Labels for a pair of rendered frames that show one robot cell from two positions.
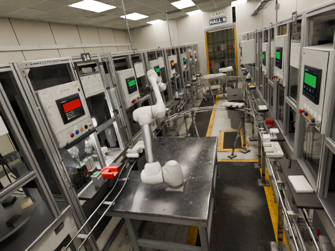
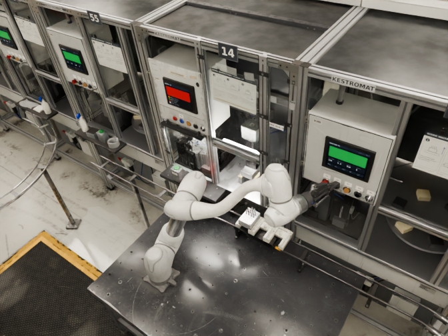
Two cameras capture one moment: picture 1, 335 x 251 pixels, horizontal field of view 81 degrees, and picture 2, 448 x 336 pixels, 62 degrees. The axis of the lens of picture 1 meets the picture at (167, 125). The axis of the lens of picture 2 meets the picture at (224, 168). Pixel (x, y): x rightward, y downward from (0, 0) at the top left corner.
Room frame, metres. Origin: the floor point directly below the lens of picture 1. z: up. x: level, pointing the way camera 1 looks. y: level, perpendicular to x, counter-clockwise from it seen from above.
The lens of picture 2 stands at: (2.53, -1.11, 2.90)
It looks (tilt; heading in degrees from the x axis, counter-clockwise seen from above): 43 degrees down; 109
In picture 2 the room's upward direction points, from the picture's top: 6 degrees counter-clockwise
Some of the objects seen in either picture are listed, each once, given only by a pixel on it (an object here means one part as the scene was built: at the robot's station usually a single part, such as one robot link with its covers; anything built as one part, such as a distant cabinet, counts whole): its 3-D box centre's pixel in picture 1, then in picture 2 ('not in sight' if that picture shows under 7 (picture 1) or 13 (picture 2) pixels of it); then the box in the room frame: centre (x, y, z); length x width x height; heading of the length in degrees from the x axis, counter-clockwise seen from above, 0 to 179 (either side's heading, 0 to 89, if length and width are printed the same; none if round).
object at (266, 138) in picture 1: (269, 136); not in sight; (1.84, -1.04, 0.92); 0.13 x 0.10 x 0.09; 70
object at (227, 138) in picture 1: (232, 139); not in sight; (3.67, -1.28, 0.01); 1.00 x 0.55 x 0.01; 160
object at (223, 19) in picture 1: (217, 21); not in sight; (9.47, -2.98, 2.81); 0.75 x 0.04 x 0.25; 70
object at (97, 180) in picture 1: (96, 179); (178, 173); (1.54, 0.72, 0.97); 0.08 x 0.08 x 0.12; 70
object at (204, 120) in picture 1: (207, 107); not in sight; (6.24, -1.41, 0.01); 5.85 x 0.59 x 0.01; 160
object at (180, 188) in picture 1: (176, 182); (163, 276); (1.65, 0.01, 0.71); 0.22 x 0.18 x 0.06; 160
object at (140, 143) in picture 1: (139, 150); (263, 231); (2.25, 0.41, 0.84); 0.36 x 0.14 x 0.10; 160
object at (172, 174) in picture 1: (172, 172); (157, 261); (1.63, 0.03, 0.85); 0.18 x 0.16 x 0.22; 87
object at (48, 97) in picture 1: (59, 113); (189, 89); (1.66, 0.89, 1.60); 0.42 x 0.29 x 0.46; 160
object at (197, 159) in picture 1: (169, 166); (224, 284); (2.05, 0.07, 0.66); 1.50 x 1.06 x 0.04; 160
